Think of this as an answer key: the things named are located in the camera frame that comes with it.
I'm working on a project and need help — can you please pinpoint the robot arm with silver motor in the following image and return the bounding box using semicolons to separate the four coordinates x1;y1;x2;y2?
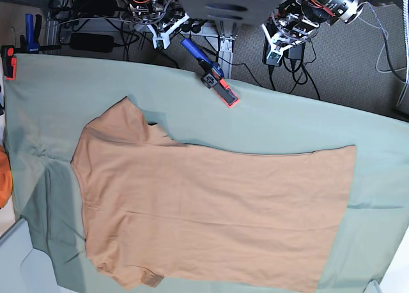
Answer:
261;0;364;66

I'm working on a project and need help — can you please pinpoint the robot arm with orange wires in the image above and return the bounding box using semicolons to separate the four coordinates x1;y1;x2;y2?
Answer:
121;0;189;49

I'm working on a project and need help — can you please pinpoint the tan brown T-shirt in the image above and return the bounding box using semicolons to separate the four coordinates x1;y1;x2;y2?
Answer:
71;98;356;292

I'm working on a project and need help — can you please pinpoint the black power brick left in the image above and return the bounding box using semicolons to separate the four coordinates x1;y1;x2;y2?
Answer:
69;33;115;53

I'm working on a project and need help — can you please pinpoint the blue bar clamp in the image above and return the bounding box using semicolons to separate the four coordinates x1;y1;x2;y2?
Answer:
181;38;240;107
1;13;62;80

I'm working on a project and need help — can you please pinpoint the blue bar clamp left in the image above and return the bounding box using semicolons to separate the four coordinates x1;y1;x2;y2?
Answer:
1;13;62;80

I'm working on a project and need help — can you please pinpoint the orange cloth at edge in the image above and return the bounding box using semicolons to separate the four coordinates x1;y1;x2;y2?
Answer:
0;147;13;209

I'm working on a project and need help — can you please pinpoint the white cable on floor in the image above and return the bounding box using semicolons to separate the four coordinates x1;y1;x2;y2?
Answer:
351;0;409;83

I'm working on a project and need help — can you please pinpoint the sage green table cloth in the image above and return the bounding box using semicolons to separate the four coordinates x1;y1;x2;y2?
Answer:
3;54;408;292

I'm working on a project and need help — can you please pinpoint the blue bar clamp centre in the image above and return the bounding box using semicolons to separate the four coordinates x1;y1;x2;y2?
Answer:
181;38;240;107

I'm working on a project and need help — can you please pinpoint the aluminium frame post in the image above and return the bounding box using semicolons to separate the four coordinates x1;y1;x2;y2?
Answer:
215;20;238;79

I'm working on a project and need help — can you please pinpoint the white plastic bin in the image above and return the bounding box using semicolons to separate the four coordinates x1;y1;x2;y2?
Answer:
1;219;60;292

